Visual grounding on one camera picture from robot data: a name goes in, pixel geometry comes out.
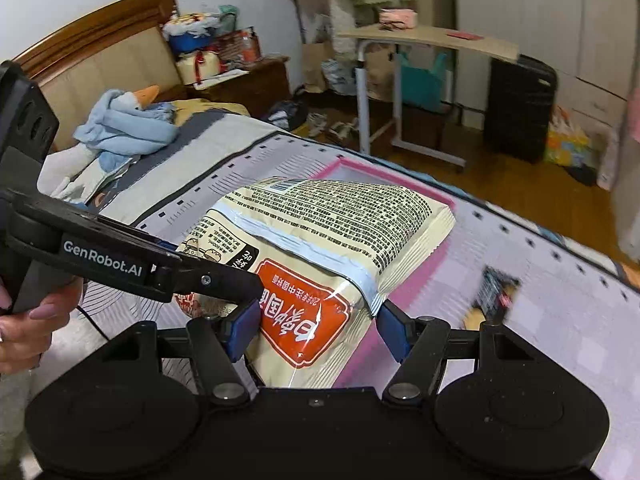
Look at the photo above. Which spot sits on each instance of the teal bag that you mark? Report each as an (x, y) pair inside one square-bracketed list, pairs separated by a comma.
[(422, 85)]

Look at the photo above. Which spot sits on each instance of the black cracker packet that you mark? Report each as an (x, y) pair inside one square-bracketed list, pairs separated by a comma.
[(495, 292)]

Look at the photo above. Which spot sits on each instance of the pink cloth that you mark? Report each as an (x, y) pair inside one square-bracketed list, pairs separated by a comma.
[(630, 170)]

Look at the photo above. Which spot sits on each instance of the black suitcase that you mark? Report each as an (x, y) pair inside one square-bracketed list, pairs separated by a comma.
[(520, 107)]

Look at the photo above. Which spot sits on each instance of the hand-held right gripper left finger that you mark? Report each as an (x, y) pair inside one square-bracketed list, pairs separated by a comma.
[(245, 332)]

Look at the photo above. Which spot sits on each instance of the beige top side table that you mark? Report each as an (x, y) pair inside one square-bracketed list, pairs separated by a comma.
[(425, 42)]

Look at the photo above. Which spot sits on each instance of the beige snack bag red label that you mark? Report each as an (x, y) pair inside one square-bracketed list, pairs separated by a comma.
[(340, 230)]

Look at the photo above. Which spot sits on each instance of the blue and white bundle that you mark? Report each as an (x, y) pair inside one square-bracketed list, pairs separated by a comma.
[(195, 30)]

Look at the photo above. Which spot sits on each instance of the yellow pillow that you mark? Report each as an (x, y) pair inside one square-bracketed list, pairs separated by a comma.
[(210, 110)]

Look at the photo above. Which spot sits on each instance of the wooden padded headboard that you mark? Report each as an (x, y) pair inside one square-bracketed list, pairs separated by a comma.
[(100, 60)]

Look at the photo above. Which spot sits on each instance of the colourful shopping bag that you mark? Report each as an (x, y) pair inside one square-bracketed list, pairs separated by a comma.
[(570, 142)]

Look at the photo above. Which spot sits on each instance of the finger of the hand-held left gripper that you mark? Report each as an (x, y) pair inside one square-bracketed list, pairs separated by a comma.
[(215, 280)]

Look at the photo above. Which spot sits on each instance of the red gift box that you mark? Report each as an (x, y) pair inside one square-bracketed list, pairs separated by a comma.
[(242, 46)]

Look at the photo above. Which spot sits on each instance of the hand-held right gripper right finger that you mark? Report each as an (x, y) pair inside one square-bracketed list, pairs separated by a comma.
[(392, 332)]

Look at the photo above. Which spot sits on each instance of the white slippers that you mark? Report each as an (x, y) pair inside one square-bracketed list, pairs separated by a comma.
[(335, 127)]

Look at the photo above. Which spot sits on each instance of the wooden nightstand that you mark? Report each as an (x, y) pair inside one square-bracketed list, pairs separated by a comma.
[(250, 85)]

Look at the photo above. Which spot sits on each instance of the white wardrobe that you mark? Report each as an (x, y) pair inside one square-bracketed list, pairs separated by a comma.
[(550, 10)]

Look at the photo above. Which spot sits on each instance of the plush goose toy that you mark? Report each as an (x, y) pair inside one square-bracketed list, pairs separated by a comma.
[(145, 96)]

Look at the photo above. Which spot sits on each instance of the cream bag with red ribbon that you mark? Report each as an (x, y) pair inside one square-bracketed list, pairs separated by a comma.
[(197, 67)]

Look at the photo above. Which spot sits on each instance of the brown paper bag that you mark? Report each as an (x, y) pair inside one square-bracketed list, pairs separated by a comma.
[(317, 67)]

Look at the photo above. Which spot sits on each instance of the black bag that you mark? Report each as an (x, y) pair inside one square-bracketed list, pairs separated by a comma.
[(285, 112)]

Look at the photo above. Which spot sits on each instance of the person's left hand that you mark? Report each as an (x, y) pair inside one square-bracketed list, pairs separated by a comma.
[(30, 335)]

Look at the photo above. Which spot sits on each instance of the light blue blanket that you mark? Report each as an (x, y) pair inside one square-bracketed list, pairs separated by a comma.
[(125, 127)]

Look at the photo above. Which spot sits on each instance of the pink box on table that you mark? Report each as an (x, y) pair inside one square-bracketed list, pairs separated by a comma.
[(397, 19)]

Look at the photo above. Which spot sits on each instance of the red card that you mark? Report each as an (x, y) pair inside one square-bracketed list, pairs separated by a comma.
[(465, 36)]

